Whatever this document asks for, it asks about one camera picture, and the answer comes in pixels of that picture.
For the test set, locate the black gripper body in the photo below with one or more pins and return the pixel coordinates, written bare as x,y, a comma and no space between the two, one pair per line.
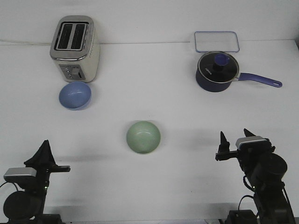
248,155
38,175

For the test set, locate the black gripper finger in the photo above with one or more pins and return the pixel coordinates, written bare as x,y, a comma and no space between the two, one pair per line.
248,133
224,144
43,156

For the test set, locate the blue bowl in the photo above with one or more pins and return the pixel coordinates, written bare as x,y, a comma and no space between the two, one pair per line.
75,96

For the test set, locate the green bowl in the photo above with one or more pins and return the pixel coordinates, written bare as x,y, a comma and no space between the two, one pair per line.
143,137

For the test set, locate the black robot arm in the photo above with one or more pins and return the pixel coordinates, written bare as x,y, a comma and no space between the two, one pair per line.
26,206
263,173

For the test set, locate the dark blue saucepan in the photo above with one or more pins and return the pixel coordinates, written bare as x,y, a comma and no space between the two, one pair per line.
218,87

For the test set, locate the glass pot lid blue knob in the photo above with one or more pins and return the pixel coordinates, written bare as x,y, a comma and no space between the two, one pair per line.
218,67

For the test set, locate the clear container lid blue rim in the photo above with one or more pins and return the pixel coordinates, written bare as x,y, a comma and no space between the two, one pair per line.
206,41

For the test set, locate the silver two-slot toaster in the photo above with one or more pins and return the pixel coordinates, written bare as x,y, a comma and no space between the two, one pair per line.
75,49

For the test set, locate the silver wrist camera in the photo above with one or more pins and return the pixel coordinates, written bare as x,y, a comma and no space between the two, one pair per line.
15,175
248,140

